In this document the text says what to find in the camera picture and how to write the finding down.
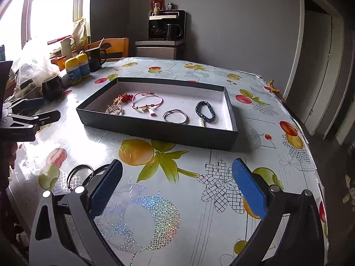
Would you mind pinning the black shallow box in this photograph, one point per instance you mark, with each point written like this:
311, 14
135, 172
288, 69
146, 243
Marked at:
180, 97

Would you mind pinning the orange tray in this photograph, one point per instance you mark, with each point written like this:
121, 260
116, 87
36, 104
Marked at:
59, 62

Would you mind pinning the clear plastic bag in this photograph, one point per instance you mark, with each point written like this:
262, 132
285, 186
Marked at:
30, 63

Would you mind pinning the yellow blue bottle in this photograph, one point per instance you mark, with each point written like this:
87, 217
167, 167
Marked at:
73, 74
84, 68

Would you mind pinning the pearl gold hair clip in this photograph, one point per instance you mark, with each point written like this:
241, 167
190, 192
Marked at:
203, 122

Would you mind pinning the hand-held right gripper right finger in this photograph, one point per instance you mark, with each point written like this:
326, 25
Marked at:
248, 188

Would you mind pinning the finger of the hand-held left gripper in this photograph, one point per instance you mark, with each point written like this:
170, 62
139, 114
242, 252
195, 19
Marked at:
47, 116
30, 102

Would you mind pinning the black coffee jug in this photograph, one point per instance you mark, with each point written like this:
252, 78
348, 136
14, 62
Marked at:
172, 32

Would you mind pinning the small dark jar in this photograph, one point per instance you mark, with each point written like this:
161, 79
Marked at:
170, 6

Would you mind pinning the red snack packet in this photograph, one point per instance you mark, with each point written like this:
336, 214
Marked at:
155, 0

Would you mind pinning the rose gold hair ornament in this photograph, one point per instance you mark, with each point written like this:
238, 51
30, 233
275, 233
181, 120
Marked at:
115, 110

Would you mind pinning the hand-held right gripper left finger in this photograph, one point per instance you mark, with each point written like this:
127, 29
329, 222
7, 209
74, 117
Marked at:
106, 188

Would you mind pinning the person's left hand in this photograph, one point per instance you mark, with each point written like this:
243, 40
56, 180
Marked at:
13, 155

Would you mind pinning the white door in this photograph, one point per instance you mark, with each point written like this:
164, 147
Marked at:
346, 122
324, 74

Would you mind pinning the yellow bag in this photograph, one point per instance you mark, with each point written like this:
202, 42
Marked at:
80, 32

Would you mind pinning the banana peel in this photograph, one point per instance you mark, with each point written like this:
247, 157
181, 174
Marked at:
274, 88

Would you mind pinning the black coffee machine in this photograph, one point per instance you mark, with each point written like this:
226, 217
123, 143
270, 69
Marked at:
180, 19

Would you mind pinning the grey small cabinet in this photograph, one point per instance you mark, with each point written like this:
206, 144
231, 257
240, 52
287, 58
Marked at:
158, 51

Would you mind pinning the bright window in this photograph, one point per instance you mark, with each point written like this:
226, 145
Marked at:
50, 5

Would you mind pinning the small clear bottle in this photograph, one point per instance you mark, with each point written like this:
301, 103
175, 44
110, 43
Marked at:
157, 9

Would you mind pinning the wooden chair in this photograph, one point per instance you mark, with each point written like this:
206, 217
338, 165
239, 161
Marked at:
119, 47

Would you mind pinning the fruit print tablecloth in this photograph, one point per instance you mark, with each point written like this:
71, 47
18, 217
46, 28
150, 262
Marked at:
194, 185

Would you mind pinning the white cup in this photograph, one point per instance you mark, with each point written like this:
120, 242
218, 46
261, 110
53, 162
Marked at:
66, 48

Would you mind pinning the red stick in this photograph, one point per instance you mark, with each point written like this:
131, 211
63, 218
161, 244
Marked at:
59, 39

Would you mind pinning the black round cup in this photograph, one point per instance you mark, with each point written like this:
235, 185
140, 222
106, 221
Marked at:
52, 87

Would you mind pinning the scattered pale scraps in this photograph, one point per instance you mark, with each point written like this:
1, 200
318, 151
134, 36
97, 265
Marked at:
349, 188

